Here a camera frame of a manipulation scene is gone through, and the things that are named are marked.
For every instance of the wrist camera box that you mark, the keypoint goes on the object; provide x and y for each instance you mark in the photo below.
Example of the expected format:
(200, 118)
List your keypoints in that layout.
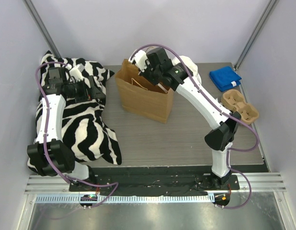
(139, 59)
(76, 73)

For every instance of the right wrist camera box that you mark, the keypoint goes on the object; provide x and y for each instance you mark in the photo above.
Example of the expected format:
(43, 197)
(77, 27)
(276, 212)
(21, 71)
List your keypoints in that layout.
(139, 59)

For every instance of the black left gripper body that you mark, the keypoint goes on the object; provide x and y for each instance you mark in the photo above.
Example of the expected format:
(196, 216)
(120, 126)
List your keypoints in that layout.
(89, 86)

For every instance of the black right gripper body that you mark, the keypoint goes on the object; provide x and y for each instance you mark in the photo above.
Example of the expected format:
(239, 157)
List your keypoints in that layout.
(149, 72)

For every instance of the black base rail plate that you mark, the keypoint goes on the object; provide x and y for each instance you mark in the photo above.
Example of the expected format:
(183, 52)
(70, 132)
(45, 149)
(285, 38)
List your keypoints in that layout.
(161, 181)

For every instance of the brown paper bag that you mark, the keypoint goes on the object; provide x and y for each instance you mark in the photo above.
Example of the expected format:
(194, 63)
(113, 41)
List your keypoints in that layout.
(140, 97)

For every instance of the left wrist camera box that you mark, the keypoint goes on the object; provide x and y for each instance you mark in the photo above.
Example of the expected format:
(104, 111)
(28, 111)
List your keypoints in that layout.
(76, 73)

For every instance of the blue folded cloth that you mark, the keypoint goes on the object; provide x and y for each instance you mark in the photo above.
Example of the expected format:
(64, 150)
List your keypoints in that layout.
(225, 78)

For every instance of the white bucket hat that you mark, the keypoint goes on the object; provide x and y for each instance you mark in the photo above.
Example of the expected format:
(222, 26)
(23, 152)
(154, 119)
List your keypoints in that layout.
(179, 70)

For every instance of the slotted cable duct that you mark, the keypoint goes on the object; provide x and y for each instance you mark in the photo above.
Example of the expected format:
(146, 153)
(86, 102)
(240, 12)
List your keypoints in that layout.
(88, 198)

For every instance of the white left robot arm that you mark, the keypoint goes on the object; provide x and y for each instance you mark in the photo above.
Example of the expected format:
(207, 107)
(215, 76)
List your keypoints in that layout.
(48, 154)

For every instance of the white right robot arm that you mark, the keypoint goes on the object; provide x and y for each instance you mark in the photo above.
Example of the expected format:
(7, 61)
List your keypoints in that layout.
(221, 120)

